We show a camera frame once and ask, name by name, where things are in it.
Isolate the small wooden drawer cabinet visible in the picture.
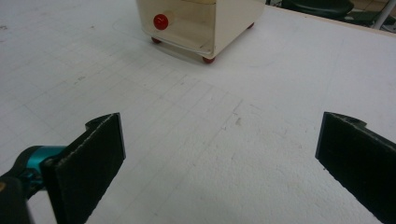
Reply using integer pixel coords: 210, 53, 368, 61
135, 0, 266, 64

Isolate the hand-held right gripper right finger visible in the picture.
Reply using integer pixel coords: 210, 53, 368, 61
315, 111, 396, 224

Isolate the wooden drawer with red knob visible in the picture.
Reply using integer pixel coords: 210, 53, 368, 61
135, 0, 218, 53

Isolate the black chair seat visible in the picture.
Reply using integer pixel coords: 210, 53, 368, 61
281, 0, 355, 19

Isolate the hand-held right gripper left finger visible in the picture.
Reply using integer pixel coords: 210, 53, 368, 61
13, 112, 127, 224

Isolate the white metal stand pole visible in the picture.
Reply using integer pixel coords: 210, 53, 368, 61
372, 0, 396, 31

